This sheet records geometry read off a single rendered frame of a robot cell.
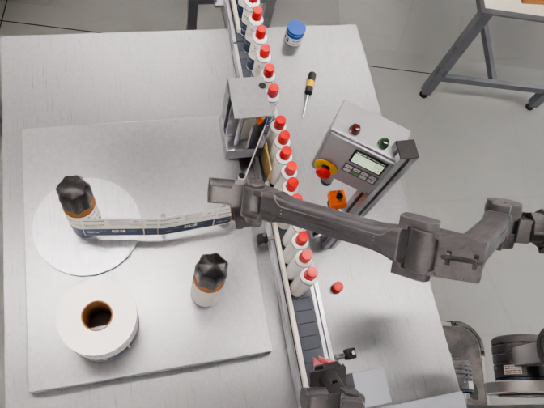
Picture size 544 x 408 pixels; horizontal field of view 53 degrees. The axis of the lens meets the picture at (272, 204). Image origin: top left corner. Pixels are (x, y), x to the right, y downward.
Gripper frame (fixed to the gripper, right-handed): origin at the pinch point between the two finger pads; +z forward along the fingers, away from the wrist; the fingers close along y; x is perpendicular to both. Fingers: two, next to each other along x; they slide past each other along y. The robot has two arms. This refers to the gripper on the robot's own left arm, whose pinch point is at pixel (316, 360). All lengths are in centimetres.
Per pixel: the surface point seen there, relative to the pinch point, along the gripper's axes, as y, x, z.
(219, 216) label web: 21.3, -38.2, 24.1
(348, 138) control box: -3, -67, -14
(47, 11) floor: 80, -101, 205
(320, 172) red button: 0, -57, -5
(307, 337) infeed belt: 0.0, -2.0, 8.9
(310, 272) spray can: 0.6, -26.6, 2.6
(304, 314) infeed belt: -0.8, -7.4, 13.3
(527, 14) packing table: -134, -90, 95
